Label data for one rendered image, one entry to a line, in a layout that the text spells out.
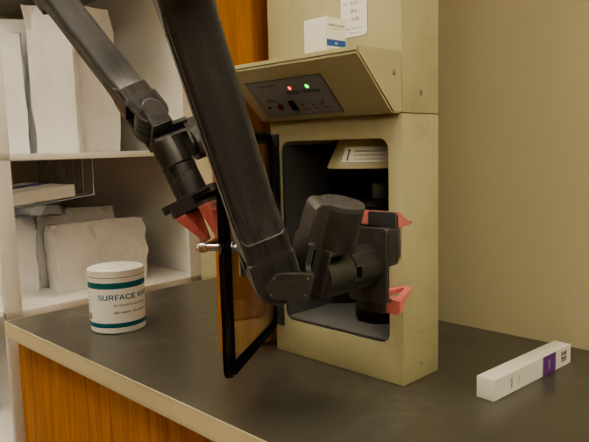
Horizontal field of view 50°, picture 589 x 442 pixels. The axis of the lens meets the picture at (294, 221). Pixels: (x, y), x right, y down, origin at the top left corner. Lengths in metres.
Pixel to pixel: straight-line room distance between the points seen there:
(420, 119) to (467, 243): 0.48
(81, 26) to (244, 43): 0.31
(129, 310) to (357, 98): 0.76
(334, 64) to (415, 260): 0.36
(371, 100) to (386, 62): 0.06
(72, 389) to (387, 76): 0.98
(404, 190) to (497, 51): 0.51
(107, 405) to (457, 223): 0.87
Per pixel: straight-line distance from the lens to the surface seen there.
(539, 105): 1.42
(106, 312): 1.52
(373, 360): 1.17
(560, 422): 1.06
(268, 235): 0.71
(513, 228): 1.46
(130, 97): 1.13
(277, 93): 1.16
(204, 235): 1.10
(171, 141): 1.08
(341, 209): 0.74
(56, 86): 2.10
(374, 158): 1.15
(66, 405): 1.60
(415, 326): 1.14
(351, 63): 1.01
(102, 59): 1.19
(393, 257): 0.85
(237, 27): 1.31
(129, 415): 1.34
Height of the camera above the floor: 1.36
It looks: 7 degrees down
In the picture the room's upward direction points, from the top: 2 degrees counter-clockwise
